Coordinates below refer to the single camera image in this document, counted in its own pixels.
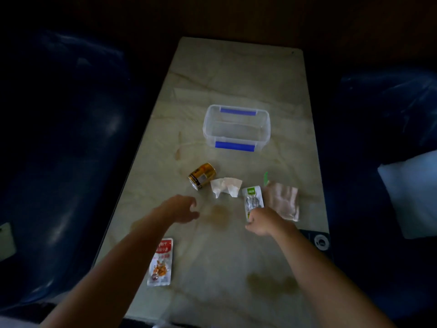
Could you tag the black printed card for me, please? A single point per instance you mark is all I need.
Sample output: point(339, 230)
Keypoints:
point(321, 242)

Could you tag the pink wiping cloth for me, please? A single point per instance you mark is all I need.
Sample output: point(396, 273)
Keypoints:
point(283, 201)

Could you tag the red snack packet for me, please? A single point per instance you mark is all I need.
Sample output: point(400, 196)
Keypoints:
point(160, 263)

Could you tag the person's left forearm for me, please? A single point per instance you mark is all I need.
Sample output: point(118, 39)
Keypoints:
point(109, 276)

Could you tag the person's left hand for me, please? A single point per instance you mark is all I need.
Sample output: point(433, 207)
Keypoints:
point(179, 210)

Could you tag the orange drink can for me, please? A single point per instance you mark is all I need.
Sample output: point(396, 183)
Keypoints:
point(202, 175)

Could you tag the blue sofa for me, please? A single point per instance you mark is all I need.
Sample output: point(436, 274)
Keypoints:
point(68, 167)
point(368, 133)

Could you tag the person's right hand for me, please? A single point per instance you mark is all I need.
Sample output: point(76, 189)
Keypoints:
point(268, 222)

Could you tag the white pillow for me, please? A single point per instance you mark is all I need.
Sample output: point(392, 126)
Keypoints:
point(413, 194)

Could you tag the white tissue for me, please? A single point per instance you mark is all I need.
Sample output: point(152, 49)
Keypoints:
point(225, 186)

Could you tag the green plastic strip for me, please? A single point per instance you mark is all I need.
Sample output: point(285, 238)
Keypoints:
point(266, 179)

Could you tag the person's right forearm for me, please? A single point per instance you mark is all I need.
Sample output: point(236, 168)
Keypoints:
point(327, 283)

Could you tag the pale green phone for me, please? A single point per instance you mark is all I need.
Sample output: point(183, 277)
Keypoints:
point(7, 242)

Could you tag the green label snack packet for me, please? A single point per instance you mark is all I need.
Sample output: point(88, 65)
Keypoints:
point(253, 199)

